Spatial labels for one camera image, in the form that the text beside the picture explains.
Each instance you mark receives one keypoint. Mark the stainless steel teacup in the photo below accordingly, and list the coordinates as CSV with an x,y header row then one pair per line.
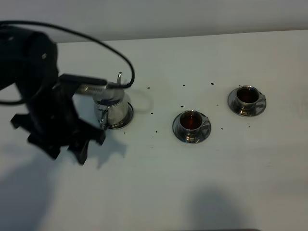
x,y
249,100
191,122

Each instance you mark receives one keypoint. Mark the far stainless steel saucer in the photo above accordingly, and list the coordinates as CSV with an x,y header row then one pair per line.
x,y
234,108

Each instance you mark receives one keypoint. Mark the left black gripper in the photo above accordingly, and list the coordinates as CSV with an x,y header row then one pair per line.
x,y
53,116

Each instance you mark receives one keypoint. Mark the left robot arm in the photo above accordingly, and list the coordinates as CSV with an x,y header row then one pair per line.
x,y
28,59

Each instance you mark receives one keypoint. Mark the near stainless steel teacup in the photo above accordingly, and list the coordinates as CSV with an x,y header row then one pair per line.
x,y
191,122

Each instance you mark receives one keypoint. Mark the round steel teapot coaster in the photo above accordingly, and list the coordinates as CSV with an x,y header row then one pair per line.
x,y
128,118

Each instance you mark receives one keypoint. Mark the far stainless steel teacup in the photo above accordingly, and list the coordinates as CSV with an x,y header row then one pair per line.
x,y
249,100

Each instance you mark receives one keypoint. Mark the stainless steel saucer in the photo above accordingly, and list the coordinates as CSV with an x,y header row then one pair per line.
x,y
234,108
178,131

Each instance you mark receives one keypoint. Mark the stainless steel teapot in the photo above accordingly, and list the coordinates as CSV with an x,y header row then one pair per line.
x,y
110,107

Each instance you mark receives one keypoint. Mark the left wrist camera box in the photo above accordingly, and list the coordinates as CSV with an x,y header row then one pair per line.
x,y
89,89

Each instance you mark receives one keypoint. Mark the near stainless steel saucer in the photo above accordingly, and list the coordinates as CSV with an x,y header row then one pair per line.
x,y
178,131

